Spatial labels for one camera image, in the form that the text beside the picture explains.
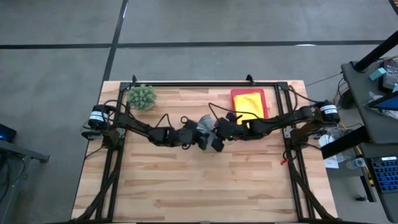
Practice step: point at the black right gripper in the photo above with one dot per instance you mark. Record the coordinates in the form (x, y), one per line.
(231, 129)

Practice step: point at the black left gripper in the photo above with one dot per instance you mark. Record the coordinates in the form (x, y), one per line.
(186, 135)

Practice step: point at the grey microfiber towel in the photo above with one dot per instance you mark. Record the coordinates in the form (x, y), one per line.
(205, 123)

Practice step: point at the yellow microfiber towel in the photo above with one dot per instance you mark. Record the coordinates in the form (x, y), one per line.
(248, 104)

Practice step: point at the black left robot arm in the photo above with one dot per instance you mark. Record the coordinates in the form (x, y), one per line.
(136, 126)

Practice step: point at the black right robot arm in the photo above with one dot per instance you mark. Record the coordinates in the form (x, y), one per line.
(280, 121)

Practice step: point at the pink plastic tray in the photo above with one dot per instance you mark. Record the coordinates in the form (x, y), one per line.
(266, 102)

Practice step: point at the green plant in patterned pot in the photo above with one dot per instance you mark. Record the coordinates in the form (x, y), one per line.
(142, 97)

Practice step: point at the small red tag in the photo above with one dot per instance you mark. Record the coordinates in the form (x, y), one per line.
(283, 162)

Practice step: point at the white paper sheet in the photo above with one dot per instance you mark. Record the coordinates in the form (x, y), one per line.
(331, 161)

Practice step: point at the clear plastic bottle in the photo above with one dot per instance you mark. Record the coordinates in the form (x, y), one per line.
(357, 162)

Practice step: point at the dark grey side desk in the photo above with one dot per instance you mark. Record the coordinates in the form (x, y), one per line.
(370, 124)

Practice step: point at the small teal box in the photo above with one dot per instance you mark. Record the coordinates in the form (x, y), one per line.
(377, 74)

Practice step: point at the tablet with blue screen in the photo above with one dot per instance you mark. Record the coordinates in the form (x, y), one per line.
(385, 102)

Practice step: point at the black diagonal pole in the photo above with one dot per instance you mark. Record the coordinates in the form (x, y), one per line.
(373, 54)

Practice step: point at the backlit computer keyboard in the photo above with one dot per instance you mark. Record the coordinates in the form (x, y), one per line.
(385, 174)

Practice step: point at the grey metal desk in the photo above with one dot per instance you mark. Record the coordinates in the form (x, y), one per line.
(18, 161)

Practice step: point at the dark device with blue light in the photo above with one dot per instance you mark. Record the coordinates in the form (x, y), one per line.
(6, 133)

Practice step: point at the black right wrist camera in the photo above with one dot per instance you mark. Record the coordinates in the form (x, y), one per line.
(217, 145)

